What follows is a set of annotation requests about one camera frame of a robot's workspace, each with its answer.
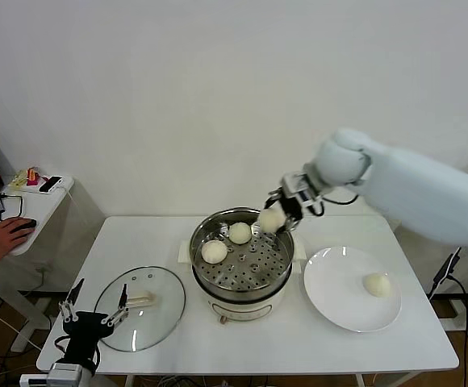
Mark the white steamed baozi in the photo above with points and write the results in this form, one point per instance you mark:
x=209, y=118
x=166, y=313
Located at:
x=214, y=252
x=271, y=220
x=377, y=285
x=240, y=233

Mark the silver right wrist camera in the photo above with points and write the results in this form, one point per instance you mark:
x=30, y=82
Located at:
x=302, y=193

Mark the black and white small device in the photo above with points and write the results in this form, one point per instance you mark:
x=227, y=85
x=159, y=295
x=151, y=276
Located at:
x=50, y=184

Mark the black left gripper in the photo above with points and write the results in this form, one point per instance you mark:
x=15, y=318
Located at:
x=85, y=330

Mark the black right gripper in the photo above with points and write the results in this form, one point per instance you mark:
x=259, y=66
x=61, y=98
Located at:
x=290, y=207

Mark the perforated steel steamer basket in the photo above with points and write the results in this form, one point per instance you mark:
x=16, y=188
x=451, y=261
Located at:
x=258, y=270

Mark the round glass pot lid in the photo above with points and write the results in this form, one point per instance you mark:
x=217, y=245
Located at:
x=161, y=282

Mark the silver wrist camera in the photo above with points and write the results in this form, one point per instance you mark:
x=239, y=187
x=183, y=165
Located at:
x=302, y=193
x=34, y=381

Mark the round white plate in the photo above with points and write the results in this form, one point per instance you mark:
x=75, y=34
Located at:
x=335, y=290

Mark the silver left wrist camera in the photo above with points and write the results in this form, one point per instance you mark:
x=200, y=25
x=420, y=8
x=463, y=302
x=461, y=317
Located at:
x=34, y=381

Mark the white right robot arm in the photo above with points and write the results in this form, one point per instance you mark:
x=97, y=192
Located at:
x=419, y=189

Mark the black computer mouse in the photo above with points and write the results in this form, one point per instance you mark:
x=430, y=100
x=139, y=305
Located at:
x=28, y=224

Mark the bare person hand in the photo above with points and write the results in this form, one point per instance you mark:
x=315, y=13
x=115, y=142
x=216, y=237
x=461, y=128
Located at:
x=1, y=238

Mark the pink snack packet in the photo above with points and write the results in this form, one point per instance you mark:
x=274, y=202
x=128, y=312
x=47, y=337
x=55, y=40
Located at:
x=33, y=176

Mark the white side desk with laptop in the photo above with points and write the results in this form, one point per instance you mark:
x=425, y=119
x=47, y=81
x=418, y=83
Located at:
x=52, y=201

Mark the cream electric cooking pot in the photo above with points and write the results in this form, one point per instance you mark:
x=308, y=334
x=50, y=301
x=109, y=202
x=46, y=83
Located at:
x=238, y=312

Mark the yellow snack packet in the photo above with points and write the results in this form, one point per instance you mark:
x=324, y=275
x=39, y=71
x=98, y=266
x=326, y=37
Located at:
x=18, y=180

